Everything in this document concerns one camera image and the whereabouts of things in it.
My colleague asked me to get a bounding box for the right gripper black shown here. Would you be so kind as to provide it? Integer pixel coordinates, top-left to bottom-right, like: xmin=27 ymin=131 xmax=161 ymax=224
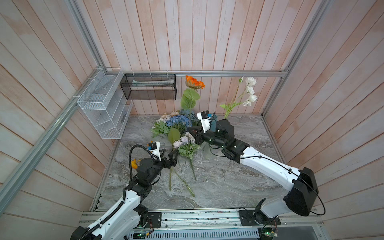
xmin=186 ymin=126 xmax=226 ymax=151

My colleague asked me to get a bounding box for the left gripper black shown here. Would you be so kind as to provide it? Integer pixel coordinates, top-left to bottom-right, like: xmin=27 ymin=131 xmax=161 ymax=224
xmin=148 ymin=148 xmax=179 ymax=184

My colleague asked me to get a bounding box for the pink purple mixed bouquet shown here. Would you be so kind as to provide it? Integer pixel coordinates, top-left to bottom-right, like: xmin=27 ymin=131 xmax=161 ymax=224
xmin=173 ymin=133 xmax=199 ymax=180

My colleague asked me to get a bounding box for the blue hydrangea flower stem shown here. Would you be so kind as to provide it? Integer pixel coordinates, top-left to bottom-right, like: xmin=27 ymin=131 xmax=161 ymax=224
xmin=167 ymin=115 xmax=190 ymax=149

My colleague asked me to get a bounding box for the orange gerbera flower stem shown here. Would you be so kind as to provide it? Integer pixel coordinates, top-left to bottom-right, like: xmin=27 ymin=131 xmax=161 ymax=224
xmin=181 ymin=76 xmax=206 ymax=127

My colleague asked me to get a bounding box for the white ranunculus flower stem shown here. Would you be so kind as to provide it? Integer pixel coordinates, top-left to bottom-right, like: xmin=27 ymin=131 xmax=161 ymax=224
xmin=220 ymin=77 xmax=257 ymax=119

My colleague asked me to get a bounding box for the clear glass vase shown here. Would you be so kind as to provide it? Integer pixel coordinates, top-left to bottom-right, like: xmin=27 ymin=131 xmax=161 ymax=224
xmin=202 ymin=143 xmax=215 ymax=160

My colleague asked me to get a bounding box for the yellow poppy flower stem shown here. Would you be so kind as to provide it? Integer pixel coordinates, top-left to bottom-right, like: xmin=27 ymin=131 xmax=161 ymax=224
xmin=131 ymin=159 xmax=196 ymax=197

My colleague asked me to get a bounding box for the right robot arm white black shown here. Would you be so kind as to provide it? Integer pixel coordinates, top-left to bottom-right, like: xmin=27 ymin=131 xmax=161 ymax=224
xmin=187 ymin=119 xmax=319 ymax=225

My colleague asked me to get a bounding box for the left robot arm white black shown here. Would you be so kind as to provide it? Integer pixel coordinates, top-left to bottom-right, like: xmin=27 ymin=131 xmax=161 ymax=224
xmin=71 ymin=142 xmax=179 ymax=240

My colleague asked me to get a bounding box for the teal ceramic vase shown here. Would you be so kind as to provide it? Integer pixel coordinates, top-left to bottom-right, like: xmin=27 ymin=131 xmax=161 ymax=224
xmin=210 ymin=113 xmax=217 ymax=132

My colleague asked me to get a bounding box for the dusty blue flower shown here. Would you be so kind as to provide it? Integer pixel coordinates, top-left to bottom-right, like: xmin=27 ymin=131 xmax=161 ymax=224
xmin=179 ymin=109 xmax=197 ymax=121

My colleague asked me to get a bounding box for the cream rose greenery bunch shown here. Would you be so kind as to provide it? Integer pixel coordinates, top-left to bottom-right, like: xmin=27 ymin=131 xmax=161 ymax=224
xmin=151 ymin=111 xmax=180 ymax=137

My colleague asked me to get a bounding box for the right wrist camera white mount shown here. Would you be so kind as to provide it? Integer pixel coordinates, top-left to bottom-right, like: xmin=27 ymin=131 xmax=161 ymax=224
xmin=197 ymin=111 xmax=211 ymax=132

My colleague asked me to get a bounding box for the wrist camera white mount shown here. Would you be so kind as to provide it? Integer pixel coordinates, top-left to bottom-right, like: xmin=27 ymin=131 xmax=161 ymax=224
xmin=197 ymin=111 xmax=211 ymax=132
xmin=147 ymin=142 xmax=161 ymax=162

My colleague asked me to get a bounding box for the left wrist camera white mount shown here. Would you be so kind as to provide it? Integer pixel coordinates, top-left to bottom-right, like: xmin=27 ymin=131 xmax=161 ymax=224
xmin=147 ymin=142 xmax=161 ymax=162

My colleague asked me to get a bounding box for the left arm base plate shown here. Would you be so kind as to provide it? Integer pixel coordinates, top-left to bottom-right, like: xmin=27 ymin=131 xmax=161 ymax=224
xmin=137 ymin=212 xmax=162 ymax=229

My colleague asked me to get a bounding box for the black mesh wall basket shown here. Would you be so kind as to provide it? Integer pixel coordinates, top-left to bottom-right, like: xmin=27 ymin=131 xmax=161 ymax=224
xmin=120 ymin=73 xmax=177 ymax=101

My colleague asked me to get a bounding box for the aluminium front rail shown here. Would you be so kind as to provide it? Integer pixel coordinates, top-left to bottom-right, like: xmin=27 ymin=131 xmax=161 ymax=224
xmin=76 ymin=208 xmax=326 ymax=233

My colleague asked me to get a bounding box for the white wire mesh shelf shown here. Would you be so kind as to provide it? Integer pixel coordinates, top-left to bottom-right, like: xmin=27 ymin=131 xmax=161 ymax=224
xmin=78 ymin=68 xmax=133 ymax=140

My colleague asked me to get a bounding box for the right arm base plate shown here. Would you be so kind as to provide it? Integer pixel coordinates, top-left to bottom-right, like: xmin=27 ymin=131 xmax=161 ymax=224
xmin=238 ymin=208 xmax=281 ymax=226

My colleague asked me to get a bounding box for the black corrugated cable conduit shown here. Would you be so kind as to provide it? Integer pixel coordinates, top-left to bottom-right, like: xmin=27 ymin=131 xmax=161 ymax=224
xmin=80 ymin=143 xmax=154 ymax=240

